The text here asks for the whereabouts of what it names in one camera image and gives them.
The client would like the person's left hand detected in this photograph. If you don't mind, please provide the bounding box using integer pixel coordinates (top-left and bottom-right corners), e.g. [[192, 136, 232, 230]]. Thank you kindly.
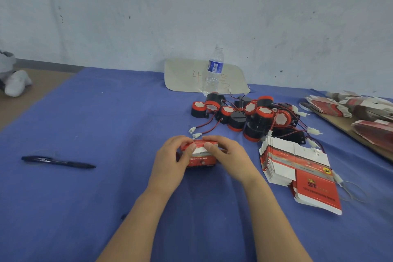
[[147, 135, 197, 198]]

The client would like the person's right hand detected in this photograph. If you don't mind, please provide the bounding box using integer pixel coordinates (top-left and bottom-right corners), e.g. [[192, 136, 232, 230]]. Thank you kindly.
[[202, 135, 262, 187]]

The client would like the small red carton box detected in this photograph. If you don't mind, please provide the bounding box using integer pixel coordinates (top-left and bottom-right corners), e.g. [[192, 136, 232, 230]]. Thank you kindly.
[[178, 140, 219, 168]]

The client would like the person's right forearm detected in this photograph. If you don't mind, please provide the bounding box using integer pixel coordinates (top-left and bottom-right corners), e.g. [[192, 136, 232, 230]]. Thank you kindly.
[[243, 176, 313, 262]]

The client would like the person's left forearm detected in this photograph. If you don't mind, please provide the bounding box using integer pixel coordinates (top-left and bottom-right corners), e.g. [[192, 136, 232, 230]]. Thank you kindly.
[[96, 184, 177, 262]]

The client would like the pile of black red horns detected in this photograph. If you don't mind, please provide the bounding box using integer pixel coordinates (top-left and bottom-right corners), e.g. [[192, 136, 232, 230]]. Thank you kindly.
[[188, 92, 325, 152]]

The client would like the beige cardboard sheet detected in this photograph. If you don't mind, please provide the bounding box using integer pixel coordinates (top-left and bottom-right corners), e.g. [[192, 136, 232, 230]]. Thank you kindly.
[[164, 58, 251, 95]]

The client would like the clear plastic water bottle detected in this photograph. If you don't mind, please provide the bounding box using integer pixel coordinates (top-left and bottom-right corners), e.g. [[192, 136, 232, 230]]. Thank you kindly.
[[203, 45, 225, 96]]

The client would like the stack of flat red cartons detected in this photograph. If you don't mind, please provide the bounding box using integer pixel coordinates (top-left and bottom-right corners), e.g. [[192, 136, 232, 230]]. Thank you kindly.
[[259, 136, 343, 216]]

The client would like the blue tablecloth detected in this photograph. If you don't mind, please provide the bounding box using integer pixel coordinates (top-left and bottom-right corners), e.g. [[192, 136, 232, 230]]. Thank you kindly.
[[0, 67, 393, 262]]

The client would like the bundle of flat red cartons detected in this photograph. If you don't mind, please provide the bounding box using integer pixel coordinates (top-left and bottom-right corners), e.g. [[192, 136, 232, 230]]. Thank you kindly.
[[351, 119, 393, 152], [305, 95, 352, 118], [326, 90, 393, 122]]

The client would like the black pen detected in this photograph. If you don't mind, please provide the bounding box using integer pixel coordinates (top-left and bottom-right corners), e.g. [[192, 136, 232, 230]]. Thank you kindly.
[[21, 156, 96, 169]]

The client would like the brown cardboard board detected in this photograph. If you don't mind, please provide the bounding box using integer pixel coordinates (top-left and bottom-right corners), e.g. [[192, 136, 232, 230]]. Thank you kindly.
[[307, 106, 393, 161]]

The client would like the thin rubber band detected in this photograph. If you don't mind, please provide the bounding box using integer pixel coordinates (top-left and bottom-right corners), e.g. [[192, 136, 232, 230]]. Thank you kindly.
[[339, 180, 369, 204]]

